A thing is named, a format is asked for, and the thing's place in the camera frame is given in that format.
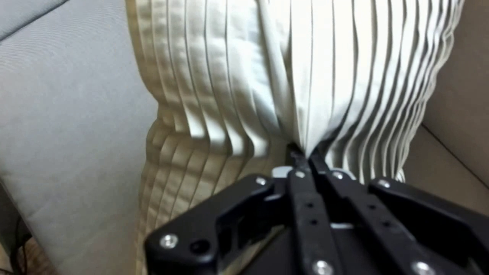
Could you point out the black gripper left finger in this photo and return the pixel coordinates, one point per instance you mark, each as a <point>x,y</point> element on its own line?
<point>254,229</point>

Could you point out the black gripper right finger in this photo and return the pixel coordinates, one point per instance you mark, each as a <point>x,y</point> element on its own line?
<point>397,234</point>

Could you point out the grey fabric sofa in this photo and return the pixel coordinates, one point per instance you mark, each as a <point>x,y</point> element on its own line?
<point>66,127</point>

